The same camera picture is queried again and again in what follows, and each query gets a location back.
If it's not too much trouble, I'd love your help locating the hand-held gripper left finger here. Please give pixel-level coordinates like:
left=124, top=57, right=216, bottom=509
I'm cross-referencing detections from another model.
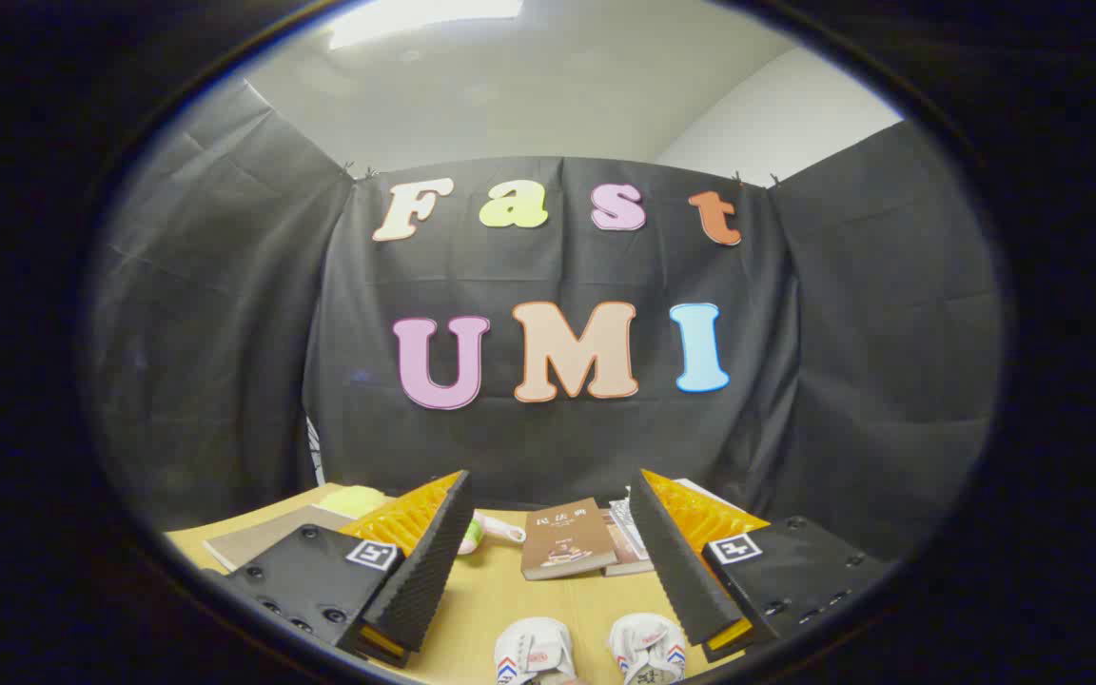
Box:
left=201, top=469, right=476, bottom=669

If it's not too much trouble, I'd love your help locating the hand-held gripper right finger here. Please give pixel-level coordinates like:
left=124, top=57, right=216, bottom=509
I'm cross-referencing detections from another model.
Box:
left=629, top=468, right=896, bottom=664

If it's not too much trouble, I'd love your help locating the white canvas shoe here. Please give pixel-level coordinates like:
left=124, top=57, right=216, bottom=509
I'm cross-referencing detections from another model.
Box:
left=607, top=613, right=689, bottom=685
left=495, top=616, right=577, bottom=685

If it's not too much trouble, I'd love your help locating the grey storage box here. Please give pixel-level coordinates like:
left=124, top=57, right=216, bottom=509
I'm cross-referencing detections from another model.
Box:
left=204, top=504, right=359, bottom=572

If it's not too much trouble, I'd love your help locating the pink and green plush toy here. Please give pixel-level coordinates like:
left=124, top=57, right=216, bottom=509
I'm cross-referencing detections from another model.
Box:
left=458, top=512, right=528, bottom=557

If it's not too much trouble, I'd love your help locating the reddish brown book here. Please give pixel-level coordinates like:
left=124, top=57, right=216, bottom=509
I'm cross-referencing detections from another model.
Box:
left=600, top=509, right=656, bottom=577

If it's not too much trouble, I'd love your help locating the grey patterned book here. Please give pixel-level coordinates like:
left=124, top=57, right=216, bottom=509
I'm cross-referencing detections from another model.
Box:
left=609, top=497, right=652, bottom=560

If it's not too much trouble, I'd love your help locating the yellow plush ball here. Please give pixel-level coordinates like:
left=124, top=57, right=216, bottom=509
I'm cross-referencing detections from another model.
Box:
left=320, top=485, right=390, bottom=520

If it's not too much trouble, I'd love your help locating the brown cover book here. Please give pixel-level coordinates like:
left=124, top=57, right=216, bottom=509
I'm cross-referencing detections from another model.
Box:
left=520, top=497, right=618, bottom=581

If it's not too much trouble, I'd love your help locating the black backdrop cloth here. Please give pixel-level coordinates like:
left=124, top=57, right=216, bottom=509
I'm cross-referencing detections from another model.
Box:
left=91, top=81, right=1001, bottom=562

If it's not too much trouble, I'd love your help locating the ceiling light panel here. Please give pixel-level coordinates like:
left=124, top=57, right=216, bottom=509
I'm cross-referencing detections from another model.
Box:
left=327, top=0, right=526, bottom=50

